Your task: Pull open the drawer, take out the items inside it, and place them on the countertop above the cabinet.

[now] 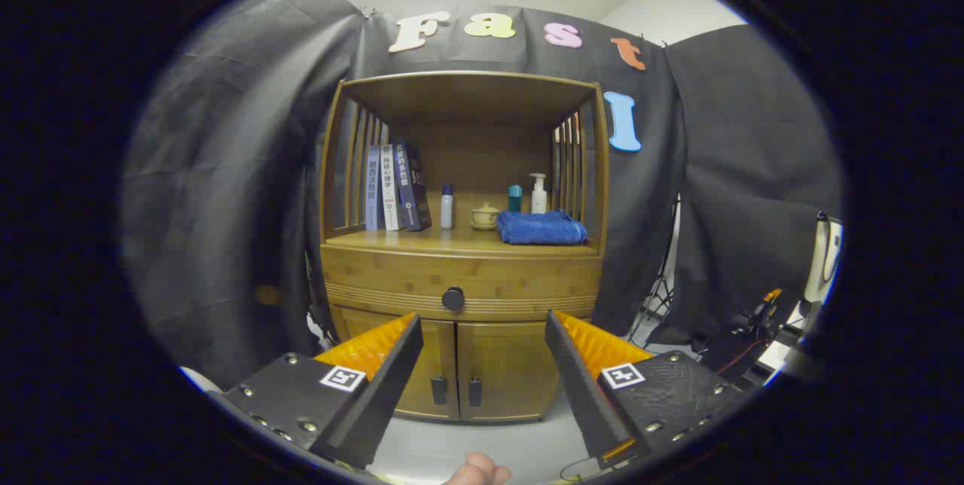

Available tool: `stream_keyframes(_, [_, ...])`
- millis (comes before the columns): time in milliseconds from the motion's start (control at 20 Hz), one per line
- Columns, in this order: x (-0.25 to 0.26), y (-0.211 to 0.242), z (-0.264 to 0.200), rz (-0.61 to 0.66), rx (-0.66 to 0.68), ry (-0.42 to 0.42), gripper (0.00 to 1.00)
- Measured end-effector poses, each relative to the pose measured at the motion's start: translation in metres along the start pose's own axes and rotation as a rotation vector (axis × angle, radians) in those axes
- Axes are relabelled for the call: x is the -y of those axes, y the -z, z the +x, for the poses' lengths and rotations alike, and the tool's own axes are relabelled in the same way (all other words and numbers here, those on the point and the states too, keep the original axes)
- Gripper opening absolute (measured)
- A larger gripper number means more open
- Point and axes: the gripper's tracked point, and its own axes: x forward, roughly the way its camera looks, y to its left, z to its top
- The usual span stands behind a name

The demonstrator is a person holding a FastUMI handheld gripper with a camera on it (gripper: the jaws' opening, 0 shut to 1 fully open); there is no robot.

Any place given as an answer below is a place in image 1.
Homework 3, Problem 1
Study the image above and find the dark blue book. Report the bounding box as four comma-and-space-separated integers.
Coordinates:
392, 141, 433, 232

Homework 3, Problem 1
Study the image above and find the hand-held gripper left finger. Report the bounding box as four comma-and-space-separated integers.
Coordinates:
207, 312, 425, 471

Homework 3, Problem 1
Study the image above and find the light blue book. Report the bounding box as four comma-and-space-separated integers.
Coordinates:
365, 145, 383, 231

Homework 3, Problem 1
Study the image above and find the white device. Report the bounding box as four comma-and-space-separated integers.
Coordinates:
802, 212, 843, 305

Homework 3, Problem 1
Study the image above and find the folded blue towel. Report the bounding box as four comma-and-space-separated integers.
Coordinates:
496, 210, 588, 246

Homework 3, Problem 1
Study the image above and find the black equipment with orange part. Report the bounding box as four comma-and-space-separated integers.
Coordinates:
697, 288, 810, 388

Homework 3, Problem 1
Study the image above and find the wooden countertop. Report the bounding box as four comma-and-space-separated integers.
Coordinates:
324, 195, 602, 260

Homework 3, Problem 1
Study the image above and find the black tripod stand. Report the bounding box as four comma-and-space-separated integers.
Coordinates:
627, 195, 682, 343

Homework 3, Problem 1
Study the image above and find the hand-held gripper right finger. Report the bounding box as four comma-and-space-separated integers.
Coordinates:
544, 310, 748, 471

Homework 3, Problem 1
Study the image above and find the wooden cabinet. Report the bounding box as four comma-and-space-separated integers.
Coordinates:
318, 71, 609, 423

